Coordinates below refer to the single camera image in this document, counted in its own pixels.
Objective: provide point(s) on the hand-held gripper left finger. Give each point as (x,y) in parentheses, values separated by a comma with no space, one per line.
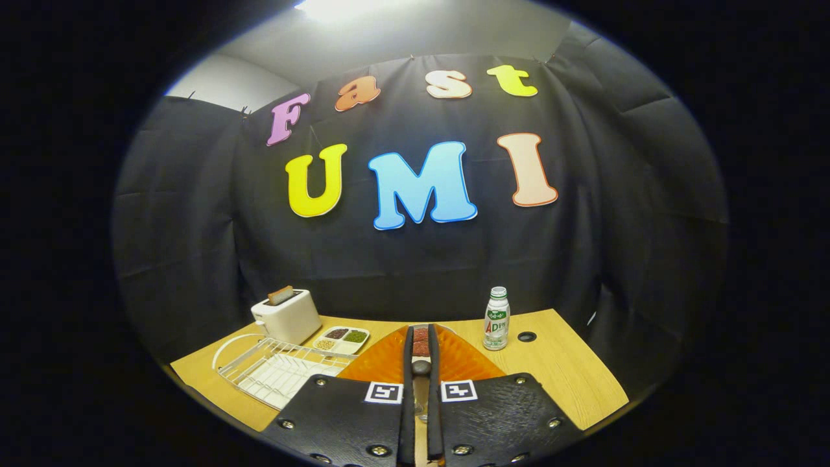
(408,389)

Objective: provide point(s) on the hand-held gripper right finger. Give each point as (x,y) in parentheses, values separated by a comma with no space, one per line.
(434,389)

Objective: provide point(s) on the metal spoon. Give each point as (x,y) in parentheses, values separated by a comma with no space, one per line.
(421,368)

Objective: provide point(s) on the beige round plate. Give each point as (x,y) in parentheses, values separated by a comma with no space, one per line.
(420,325)

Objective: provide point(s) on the red meat steak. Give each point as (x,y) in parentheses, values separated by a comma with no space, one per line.
(421,335)
(421,349)

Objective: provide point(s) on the white divided tray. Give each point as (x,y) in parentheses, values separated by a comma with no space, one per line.
(360,344)

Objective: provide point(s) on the pile of green beans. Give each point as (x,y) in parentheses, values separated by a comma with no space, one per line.
(355,336)

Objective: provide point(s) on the pile of brown beans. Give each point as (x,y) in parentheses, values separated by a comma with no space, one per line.
(337,333)

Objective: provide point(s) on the white drink bottle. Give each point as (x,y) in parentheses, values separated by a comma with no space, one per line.
(497,324)

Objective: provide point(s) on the pile of yellow beans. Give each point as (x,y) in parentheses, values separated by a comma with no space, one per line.
(325,344)

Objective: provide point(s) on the black table grommet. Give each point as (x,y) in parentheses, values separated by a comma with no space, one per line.
(527,336)

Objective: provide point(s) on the white drip tray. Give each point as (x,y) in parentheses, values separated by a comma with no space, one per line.
(292,383)

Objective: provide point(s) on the white toaster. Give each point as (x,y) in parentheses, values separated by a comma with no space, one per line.
(292,321)

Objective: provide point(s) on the brown toast slice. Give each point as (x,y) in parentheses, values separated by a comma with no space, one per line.
(281,296)

